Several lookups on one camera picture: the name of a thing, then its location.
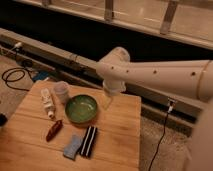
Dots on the white tube with cap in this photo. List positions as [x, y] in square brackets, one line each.
[48, 103]

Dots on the pale yellow suction end effector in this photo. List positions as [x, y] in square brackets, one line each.
[107, 100]

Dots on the dark red brown utensil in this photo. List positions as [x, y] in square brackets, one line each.
[54, 130]

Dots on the green ceramic bowl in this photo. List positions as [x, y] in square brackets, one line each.
[81, 109]

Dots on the black object at left edge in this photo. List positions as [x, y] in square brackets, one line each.
[3, 119]

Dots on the blue sponge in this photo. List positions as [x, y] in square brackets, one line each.
[72, 148]

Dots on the clear plastic cup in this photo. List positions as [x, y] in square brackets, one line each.
[61, 90]

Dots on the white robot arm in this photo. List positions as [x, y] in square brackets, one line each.
[190, 79]

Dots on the black white striped block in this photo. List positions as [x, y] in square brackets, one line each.
[88, 141]

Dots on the blue object on floor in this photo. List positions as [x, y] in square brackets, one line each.
[42, 75]

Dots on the white wall plug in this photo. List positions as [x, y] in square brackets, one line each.
[171, 105]

